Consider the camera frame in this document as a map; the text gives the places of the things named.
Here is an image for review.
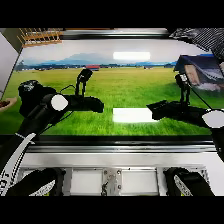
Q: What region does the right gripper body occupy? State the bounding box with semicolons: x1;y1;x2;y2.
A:
146;99;194;122

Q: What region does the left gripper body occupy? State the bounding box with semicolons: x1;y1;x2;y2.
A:
65;94;105;114

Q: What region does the black garment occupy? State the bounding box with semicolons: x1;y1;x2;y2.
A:
17;79;58;118

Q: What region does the black cable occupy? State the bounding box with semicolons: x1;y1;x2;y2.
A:
56;84;78;95
189;85;215;112

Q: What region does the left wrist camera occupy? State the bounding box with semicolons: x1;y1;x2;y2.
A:
75;68;94;98

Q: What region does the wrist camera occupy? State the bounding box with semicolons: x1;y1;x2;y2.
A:
174;73;192;105
75;68;94;98

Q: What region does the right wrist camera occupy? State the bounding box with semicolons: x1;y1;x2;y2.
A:
174;73;192;105

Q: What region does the silver frame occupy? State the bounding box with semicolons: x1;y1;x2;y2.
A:
15;134;224;197

